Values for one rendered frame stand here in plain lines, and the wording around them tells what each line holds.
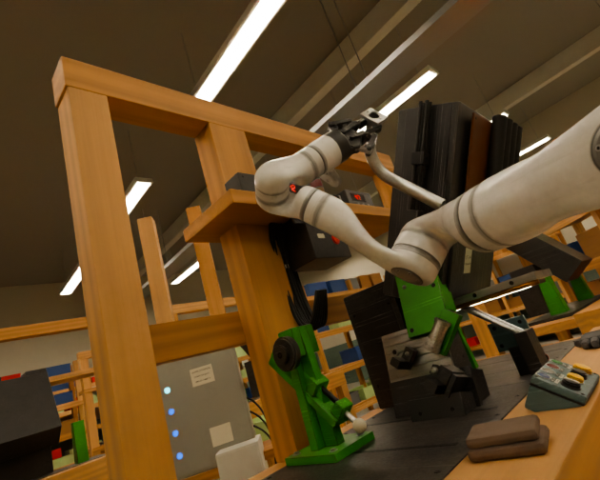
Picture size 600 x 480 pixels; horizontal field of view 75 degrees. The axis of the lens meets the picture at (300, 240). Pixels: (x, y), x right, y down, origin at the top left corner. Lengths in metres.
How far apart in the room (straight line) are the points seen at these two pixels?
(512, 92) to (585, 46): 1.18
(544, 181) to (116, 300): 0.76
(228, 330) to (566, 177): 0.86
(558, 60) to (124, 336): 8.17
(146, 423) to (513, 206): 0.72
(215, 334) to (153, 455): 0.33
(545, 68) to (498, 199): 8.02
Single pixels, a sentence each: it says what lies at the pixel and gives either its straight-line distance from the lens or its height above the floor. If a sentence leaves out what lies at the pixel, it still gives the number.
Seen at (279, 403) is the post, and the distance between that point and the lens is 1.05.
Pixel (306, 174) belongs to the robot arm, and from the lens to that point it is 0.81.
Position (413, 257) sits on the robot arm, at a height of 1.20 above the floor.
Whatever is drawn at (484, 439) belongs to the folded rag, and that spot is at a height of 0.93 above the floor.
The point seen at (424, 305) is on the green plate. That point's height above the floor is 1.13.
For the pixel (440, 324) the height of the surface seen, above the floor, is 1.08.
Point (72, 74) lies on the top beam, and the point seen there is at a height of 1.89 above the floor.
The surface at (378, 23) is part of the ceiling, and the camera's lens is 5.19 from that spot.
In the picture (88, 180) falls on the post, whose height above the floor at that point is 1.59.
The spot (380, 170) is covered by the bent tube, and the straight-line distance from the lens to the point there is 1.03.
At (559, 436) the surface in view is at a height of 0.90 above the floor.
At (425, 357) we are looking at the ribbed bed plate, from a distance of 1.03.
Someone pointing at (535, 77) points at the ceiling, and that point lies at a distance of 8.50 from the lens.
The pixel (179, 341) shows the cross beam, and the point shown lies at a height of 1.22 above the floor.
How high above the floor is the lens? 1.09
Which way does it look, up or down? 17 degrees up
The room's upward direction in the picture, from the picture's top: 18 degrees counter-clockwise
